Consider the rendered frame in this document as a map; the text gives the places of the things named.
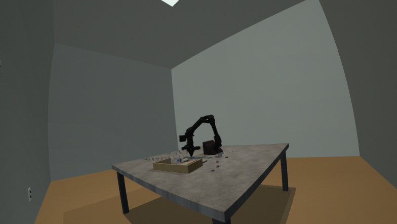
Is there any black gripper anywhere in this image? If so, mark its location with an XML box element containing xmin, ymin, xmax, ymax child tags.
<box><xmin>187</xmin><ymin>141</ymin><xmax>201</xmax><ymax>157</ymax></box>

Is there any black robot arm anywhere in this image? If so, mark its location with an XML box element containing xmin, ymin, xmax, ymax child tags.
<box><xmin>179</xmin><ymin>115</ymin><xmax>222</xmax><ymax>150</ymax></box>

